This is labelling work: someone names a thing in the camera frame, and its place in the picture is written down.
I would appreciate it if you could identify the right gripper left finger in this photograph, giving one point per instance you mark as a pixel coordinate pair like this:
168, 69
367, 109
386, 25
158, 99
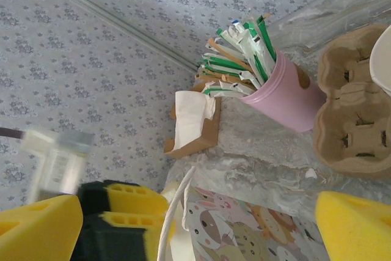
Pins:
39, 233

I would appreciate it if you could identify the white napkin stack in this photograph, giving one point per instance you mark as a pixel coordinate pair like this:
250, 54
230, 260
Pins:
189, 114

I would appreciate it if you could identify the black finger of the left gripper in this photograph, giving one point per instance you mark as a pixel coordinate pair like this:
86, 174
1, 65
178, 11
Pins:
122, 233
131, 197

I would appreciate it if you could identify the white paper cup stack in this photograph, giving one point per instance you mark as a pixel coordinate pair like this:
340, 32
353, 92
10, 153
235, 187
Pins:
383, 65

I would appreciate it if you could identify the pink plastic cup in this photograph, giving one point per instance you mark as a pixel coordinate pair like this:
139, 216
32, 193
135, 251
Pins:
284, 102

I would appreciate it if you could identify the brown cardboard tray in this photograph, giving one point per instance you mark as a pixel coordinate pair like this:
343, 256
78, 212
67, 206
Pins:
207, 138

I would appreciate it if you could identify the brown pulp cup carrier stack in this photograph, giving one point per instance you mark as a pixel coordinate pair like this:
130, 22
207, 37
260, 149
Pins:
345, 138

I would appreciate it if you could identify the brown paper wrapped straw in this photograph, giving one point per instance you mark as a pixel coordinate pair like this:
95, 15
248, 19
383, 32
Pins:
227, 53

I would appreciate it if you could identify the small white paper scrap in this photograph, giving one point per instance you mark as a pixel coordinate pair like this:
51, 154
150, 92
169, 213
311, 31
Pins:
311, 173

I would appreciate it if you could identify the white wrapped straw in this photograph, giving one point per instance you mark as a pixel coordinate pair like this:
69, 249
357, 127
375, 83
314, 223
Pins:
247, 44

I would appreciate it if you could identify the green striped wrapped straw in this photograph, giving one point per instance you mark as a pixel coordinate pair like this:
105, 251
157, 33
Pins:
220, 92
267, 36

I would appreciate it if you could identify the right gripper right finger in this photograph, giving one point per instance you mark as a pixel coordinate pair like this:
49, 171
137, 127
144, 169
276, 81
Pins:
357, 233

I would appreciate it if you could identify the white cartoon print paper bag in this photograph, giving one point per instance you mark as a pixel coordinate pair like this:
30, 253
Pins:
229, 227

